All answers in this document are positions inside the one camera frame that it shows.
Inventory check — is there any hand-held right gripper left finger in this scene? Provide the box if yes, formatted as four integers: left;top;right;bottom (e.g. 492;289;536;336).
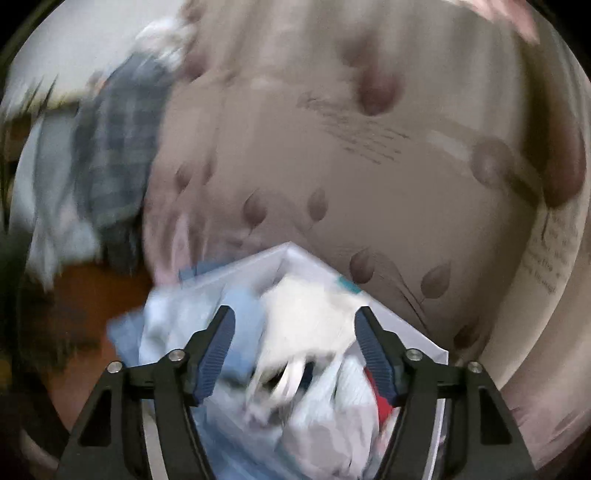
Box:
55;305;237;480

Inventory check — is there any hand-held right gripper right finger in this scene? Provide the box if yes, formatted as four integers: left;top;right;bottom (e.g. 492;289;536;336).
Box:
353;305;536;480

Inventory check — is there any white paper bag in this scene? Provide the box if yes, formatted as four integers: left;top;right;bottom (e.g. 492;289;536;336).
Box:
143;241;450;480

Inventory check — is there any red underwear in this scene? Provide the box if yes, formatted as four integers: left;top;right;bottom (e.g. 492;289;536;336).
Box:
364;364;395;423

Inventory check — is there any plain white underwear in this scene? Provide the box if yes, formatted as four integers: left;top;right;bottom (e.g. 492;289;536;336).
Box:
249;272;365;416

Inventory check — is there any blue checked cloth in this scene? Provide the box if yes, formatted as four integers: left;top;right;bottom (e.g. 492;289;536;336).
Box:
178;261;232;282

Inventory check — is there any leaf print bed sheet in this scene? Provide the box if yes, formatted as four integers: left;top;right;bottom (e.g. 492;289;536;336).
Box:
143;0;591;462

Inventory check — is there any plaid cloth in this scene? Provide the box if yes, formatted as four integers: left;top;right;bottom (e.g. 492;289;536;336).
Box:
76;53;175;273

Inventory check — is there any pale blue cloth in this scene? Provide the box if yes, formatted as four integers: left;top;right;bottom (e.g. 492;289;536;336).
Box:
9;115;103;287

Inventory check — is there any pink cloth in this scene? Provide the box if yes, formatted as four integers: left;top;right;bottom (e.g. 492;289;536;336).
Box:
450;0;542;43

